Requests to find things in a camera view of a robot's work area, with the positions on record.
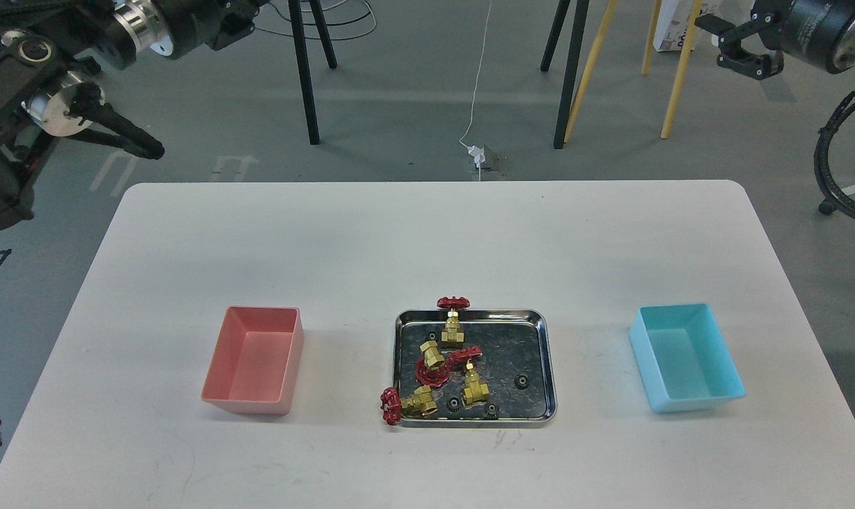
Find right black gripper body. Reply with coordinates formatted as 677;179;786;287
724;11;783;52

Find brass valve large red handle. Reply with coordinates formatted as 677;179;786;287
415;340;483;389

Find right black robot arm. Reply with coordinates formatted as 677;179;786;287
695;1;855;80

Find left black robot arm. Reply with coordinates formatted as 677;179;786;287
0;1;262;231

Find white cardboard box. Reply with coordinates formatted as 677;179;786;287
651;1;695;52

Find blue plastic box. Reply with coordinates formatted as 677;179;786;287
629;303;746;414

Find brass valve bottom left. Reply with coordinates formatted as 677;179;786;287
380;385;438;426

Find pink plastic box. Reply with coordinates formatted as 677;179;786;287
201;306;305;416

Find yellow wooden legs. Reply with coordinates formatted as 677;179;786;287
563;0;705;144

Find black stand legs right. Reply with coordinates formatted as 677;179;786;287
540;0;590;149

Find black stand legs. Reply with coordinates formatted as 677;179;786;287
288;1;338;146
540;0;590;149

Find white power plug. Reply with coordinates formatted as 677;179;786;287
466;145;486;172

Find metal tray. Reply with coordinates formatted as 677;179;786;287
391;309;557;428

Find black stand legs left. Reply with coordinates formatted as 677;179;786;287
288;1;338;146

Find black corrugated hose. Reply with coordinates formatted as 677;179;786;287
813;88;855;228

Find white cable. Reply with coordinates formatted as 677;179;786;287
459;0;494;148

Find brass valve top red handle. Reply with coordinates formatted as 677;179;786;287
437;296;471;349

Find brass valve centre red handle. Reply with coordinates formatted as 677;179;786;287
463;360;490;408

